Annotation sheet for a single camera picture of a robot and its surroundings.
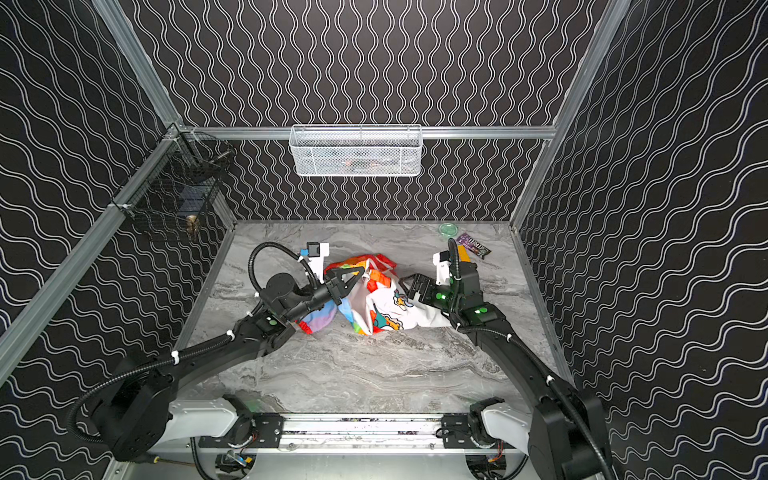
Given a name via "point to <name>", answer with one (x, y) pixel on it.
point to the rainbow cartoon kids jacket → (368, 303)
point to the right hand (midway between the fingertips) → (412, 284)
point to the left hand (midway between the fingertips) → (370, 271)
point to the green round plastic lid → (448, 229)
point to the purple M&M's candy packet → (473, 245)
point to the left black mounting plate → (264, 430)
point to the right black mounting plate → (459, 431)
